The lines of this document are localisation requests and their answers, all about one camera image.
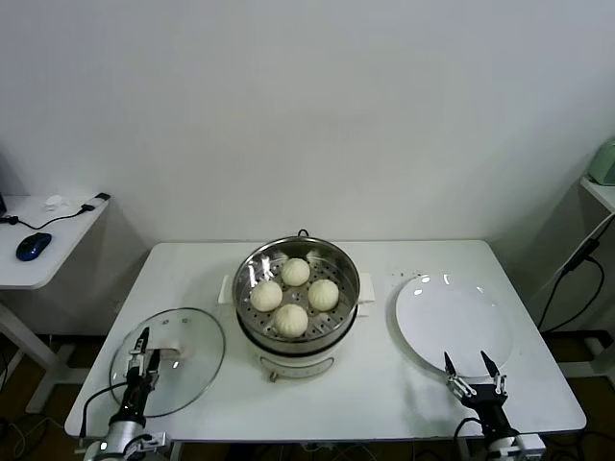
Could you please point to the white adapter with black ends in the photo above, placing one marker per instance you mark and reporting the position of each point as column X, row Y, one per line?
column 96, row 201

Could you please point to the dark monitor edge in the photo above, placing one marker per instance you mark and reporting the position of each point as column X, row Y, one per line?
column 2, row 192

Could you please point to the stainless steel steamer basket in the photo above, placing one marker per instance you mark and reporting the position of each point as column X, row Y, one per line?
column 350, row 283

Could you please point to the cream electric cooker base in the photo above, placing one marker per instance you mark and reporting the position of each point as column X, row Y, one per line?
column 298, row 367

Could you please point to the pale green appliance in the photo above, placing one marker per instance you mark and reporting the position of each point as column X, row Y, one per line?
column 604, row 163

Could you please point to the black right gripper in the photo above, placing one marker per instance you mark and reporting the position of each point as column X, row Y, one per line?
column 492, row 408

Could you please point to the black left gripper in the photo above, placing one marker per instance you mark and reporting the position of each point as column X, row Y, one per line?
column 137, row 398

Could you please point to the white steamed baozi bun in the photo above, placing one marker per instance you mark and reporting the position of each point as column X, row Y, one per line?
column 290, row 319
column 265, row 295
column 323, row 294
column 295, row 271

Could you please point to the white side desk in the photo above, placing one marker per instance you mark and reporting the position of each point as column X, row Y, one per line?
column 67, row 240

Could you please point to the white round plate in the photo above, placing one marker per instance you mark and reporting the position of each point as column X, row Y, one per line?
column 456, row 322

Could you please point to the small white plastic object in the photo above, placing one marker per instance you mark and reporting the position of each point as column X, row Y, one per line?
column 54, row 201

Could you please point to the white side shelf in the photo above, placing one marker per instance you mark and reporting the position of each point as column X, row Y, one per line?
column 600, row 189

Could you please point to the blue computer mouse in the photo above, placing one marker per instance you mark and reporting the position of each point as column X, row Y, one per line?
column 32, row 246

